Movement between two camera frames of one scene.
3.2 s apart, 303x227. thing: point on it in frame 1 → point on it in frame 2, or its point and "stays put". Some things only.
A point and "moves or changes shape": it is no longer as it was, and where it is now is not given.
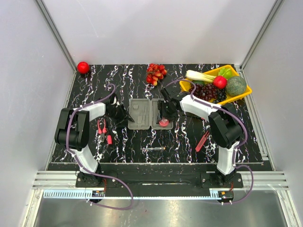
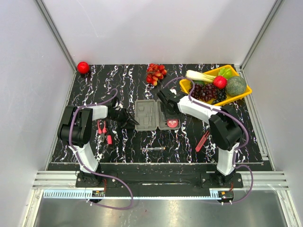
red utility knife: [202, 142] stays put
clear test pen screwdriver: [152, 148] stays put
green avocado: [199, 82] stays put
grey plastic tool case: [144, 113] moves or changes shape
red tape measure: [164, 122] → [172, 123]
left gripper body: [117, 114] stays put
